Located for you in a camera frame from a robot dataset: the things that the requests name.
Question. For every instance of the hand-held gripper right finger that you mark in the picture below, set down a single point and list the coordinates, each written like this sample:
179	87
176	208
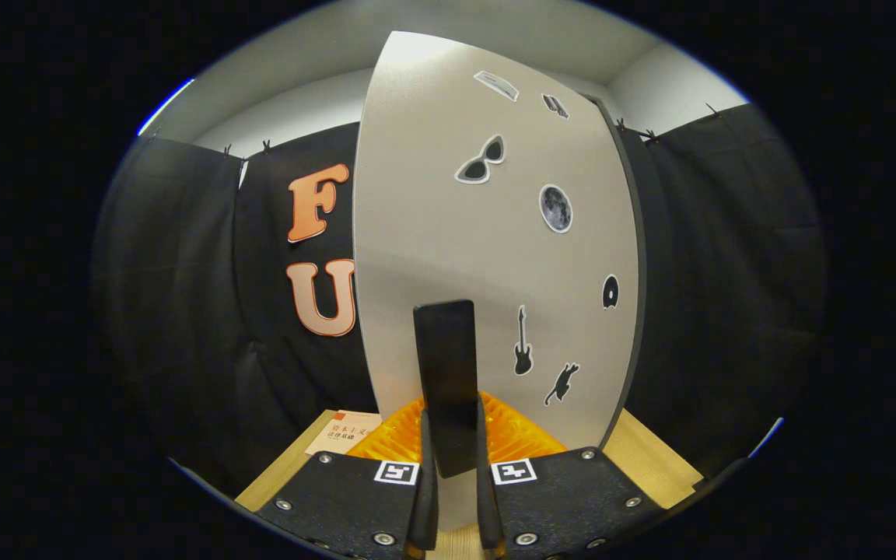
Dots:
488	513

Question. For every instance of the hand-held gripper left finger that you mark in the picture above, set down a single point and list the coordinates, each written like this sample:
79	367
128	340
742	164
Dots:
426	513

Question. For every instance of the beige book red print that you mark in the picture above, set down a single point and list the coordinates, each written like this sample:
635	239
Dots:
339	435

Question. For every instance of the black backdrop cloth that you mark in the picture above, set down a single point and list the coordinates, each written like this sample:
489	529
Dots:
183	311

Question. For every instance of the ceiling light strip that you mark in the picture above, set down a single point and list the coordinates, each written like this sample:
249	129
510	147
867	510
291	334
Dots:
164	107

